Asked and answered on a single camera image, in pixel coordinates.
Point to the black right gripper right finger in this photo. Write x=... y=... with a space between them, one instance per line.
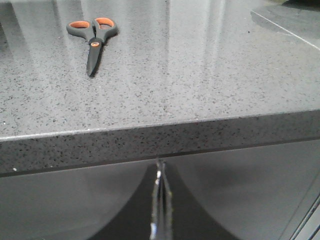
x=167 y=204

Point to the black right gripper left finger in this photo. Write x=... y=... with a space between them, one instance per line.
x=156 y=222

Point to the grey orange scissors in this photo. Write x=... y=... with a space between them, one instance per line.
x=96 y=33

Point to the grey cabinet door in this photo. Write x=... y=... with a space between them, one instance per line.
x=256 y=193

